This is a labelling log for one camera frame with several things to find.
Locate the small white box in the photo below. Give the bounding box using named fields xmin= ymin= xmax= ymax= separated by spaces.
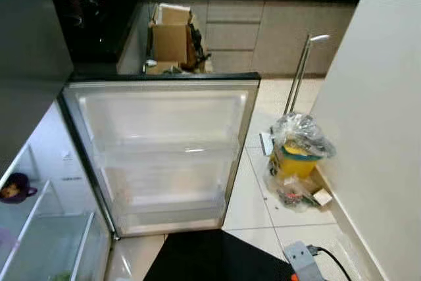
xmin=314 ymin=189 xmax=333 ymax=207

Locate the yellow waste bin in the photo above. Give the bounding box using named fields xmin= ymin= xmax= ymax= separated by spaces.
xmin=276 ymin=140 xmax=323 ymax=180

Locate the clear bag of rubbish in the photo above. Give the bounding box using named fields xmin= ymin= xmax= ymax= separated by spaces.
xmin=265 ymin=163 xmax=333 ymax=213

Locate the beige kitchen cabinet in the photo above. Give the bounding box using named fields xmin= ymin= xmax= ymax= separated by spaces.
xmin=117 ymin=0 xmax=359 ymax=78

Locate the clear fridge door shelf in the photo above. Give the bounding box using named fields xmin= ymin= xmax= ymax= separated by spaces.
xmin=95 ymin=138 xmax=243 ymax=170
xmin=109 ymin=182 xmax=231 ymax=229

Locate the open cardboard box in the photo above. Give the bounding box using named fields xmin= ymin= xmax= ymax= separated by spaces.
xmin=143 ymin=3 xmax=214 ymax=76

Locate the glass fridge shelf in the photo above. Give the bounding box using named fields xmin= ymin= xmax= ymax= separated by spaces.
xmin=0 ymin=182 xmax=109 ymax=281

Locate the beige partition panel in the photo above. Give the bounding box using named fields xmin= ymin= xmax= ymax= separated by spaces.
xmin=309 ymin=0 xmax=421 ymax=281

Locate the clear plastic bin liner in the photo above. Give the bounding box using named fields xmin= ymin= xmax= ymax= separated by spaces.
xmin=266 ymin=112 xmax=336 ymax=160

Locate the long chrome handle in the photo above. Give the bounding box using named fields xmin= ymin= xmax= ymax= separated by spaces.
xmin=283 ymin=33 xmax=332 ymax=117

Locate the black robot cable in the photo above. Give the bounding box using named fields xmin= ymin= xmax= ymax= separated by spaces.
xmin=308 ymin=246 xmax=354 ymax=281

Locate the dark purple mug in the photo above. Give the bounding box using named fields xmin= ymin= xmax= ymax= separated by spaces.
xmin=0 ymin=173 xmax=38 ymax=204

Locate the dark grey fridge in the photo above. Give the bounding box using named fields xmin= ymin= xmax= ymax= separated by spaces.
xmin=0 ymin=0 xmax=114 ymax=281

